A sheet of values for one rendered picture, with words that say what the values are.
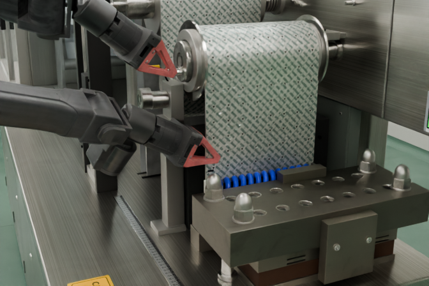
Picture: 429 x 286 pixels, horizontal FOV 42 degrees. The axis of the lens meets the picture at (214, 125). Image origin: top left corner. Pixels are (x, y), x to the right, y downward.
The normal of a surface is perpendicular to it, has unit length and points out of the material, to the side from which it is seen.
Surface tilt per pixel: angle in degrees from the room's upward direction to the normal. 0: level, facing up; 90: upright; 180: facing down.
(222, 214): 0
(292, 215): 0
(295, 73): 90
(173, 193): 90
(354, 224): 90
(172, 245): 0
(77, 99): 34
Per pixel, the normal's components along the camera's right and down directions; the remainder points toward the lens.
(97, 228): 0.00, -0.96
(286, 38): 0.33, -0.33
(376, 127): 0.40, 0.26
